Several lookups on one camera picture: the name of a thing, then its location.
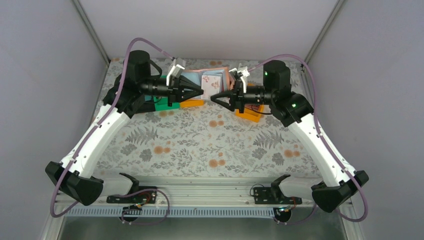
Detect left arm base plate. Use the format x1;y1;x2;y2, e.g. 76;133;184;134
106;186;158;205

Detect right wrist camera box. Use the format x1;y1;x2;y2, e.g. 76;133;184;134
229;66;250;94

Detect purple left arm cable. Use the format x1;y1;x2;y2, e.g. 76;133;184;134
49;37;175;219

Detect orange storage bin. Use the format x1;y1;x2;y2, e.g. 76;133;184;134
235;104;264;123

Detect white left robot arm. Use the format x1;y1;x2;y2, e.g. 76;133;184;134
45;50;204;206

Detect floral tablecloth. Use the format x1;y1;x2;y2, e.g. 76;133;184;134
76;57;317;179

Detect green storage bin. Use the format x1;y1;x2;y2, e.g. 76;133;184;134
153;76;180;111

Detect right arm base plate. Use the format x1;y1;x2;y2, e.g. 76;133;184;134
251;186;303;205

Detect aluminium mounting rail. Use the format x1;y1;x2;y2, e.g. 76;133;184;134
54;175;354;220

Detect yellow storage bin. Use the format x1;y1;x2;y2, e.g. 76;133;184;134
179;99;205;108

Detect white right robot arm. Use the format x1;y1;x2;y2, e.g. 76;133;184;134
210;60;369;213

